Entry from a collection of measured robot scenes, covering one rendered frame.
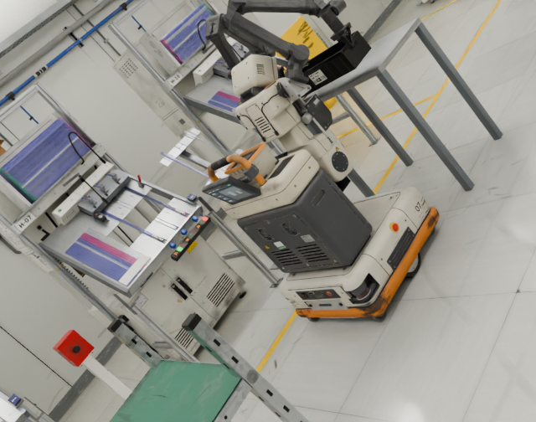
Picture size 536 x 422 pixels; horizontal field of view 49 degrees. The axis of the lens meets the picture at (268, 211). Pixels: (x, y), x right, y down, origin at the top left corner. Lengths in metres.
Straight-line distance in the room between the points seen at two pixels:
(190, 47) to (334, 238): 2.30
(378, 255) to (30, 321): 3.28
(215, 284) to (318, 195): 1.53
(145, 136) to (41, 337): 2.02
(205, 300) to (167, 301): 0.26
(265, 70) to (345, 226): 0.81
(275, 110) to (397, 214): 0.75
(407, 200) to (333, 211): 0.43
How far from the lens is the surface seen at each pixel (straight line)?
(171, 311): 3.80
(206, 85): 4.43
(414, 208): 2.91
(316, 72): 3.05
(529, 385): 2.12
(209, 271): 3.94
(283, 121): 2.82
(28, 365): 5.23
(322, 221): 2.59
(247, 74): 2.82
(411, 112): 2.99
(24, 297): 5.22
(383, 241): 2.75
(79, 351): 3.39
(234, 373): 1.16
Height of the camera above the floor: 1.46
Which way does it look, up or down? 17 degrees down
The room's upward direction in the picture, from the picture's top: 43 degrees counter-clockwise
